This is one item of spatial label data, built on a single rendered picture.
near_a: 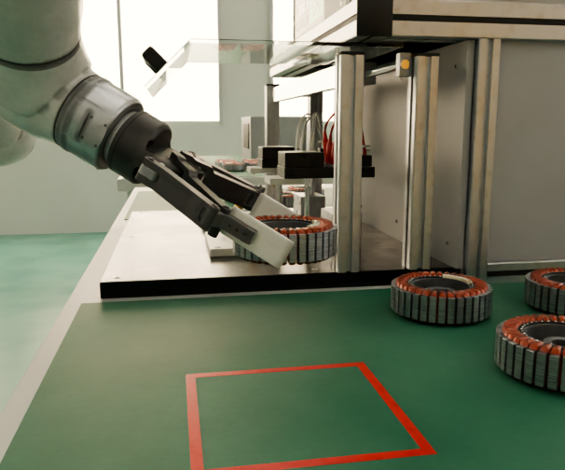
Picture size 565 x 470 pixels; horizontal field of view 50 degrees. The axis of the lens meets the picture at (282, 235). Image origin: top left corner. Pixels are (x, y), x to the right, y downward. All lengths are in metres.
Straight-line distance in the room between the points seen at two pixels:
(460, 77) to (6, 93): 0.55
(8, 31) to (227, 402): 0.38
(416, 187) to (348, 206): 0.09
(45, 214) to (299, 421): 5.45
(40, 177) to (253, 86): 2.06
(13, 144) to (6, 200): 4.43
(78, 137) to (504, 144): 0.54
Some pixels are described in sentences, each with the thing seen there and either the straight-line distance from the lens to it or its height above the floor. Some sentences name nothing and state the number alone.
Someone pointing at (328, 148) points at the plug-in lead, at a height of 0.92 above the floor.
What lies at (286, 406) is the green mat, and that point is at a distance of 0.49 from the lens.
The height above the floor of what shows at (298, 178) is 0.88.
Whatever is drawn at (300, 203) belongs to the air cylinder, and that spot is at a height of 0.81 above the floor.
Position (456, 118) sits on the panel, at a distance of 0.86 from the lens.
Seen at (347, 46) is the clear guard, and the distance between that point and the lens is 0.81.
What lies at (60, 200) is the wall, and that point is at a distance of 5.81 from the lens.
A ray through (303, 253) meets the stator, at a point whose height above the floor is 0.84.
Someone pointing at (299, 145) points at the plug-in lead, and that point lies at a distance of 1.23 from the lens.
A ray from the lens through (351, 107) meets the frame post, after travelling 0.80.
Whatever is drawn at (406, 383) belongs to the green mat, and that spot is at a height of 0.75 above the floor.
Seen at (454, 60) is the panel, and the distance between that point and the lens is 0.88.
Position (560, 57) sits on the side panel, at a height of 1.05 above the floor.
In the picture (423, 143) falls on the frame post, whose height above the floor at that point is 0.94.
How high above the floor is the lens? 0.96
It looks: 10 degrees down
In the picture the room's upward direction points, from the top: straight up
